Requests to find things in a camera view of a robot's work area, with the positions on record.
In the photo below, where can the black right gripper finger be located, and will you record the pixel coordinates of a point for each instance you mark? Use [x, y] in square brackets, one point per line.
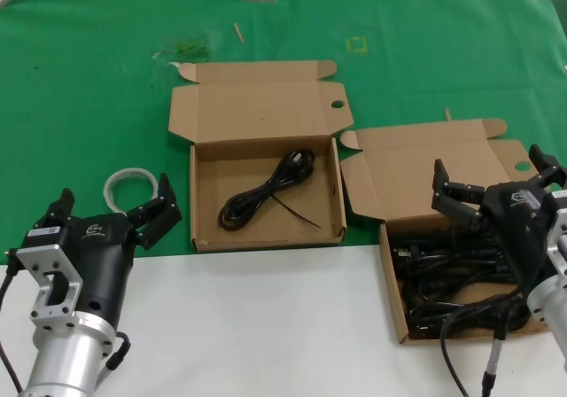
[549, 166]
[460, 204]

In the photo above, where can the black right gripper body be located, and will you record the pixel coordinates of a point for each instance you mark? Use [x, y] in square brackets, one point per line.
[520, 228]

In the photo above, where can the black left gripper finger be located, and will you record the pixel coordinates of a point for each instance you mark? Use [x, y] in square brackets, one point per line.
[57, 213]
[159, 217]

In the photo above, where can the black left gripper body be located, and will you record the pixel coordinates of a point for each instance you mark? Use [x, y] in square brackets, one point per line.
[102, 259]

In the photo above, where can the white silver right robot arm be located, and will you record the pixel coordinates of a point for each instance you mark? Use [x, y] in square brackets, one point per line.
[549, 313]

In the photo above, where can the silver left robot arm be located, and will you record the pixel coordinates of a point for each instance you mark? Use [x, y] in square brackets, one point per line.
[66, 361]

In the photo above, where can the open cardboard box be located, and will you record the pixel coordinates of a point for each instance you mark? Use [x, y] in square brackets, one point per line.
[261, 104]
[398, 166]

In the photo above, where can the small wooden stick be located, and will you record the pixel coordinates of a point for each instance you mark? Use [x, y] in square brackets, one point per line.
[238, 32]
[448, 114]

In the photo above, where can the green table cloth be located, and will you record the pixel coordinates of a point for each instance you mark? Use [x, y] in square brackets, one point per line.
[88, 82]

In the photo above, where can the white paper scrap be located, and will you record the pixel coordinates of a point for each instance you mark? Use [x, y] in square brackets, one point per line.
[173, 64]

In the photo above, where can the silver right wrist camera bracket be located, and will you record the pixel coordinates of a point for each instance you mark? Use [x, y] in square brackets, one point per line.
[559, 246]

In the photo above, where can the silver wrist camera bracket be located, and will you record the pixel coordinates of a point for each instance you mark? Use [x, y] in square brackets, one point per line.
[559, 246]
[31, 259]

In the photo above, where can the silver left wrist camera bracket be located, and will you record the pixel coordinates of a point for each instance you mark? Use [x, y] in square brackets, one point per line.
[31, 259]

